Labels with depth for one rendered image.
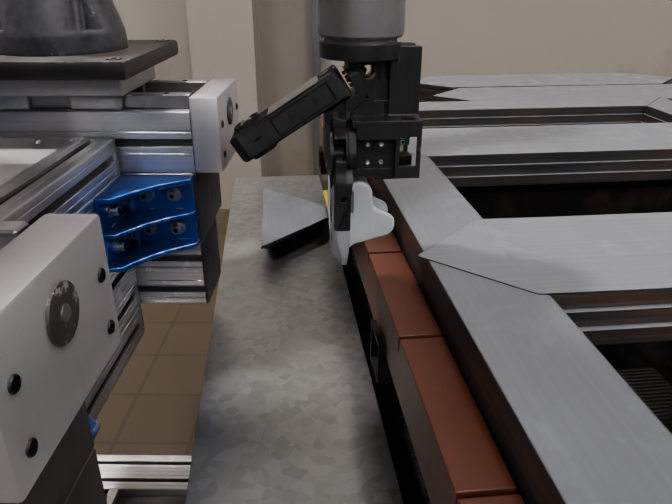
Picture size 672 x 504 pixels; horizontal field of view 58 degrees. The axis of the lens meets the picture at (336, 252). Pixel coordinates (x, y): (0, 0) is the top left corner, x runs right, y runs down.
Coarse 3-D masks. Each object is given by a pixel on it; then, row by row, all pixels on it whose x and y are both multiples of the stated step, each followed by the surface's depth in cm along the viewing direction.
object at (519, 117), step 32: (448, 160) 94; (480, 160) 95; (512, 160) 95; (544, 160) 96; (576, 160) 97; (608, 160) 97; (640, 160) 97; (384, 192) 83; (416, 256) 65; (448, 320) 54; (576, 320) 54; (608, 320) 55; (640, 320) 55; (480, 384) 46; (512, 416) 39; (512, 448) 40; (544, 480) 35
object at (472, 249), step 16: (480, 224) 68; (448, 240) 64; (464, 240) 64; (480, 240) 64; (464, 256) 60; (480, 256) 60; (496, 256) 60; (480, 272) 57; (496, 272) 57; (512, 272) 57; (528, 288) 54
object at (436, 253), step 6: (432, 246) 63; (438, 246) 63; (426, 252) 61; (432, 252) 61; (438, 252) 61; (444, 252) 61; (426, 258) 60; (432, 258) 60; (438, 258) 60; (444, 258) 60; (444, 264) 59; (450, 264) 59
